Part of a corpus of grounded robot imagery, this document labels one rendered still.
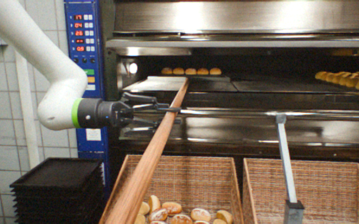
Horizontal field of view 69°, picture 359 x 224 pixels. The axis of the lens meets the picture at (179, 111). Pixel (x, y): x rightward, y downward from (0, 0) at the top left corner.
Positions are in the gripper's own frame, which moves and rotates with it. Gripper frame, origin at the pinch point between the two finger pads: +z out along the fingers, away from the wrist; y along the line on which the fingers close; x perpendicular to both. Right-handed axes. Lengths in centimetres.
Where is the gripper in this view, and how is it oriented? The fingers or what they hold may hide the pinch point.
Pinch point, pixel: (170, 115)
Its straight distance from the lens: 77.1
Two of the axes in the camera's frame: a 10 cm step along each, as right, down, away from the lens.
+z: 10.0, 0.2, -0.8
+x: -0.9, 2.3, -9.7
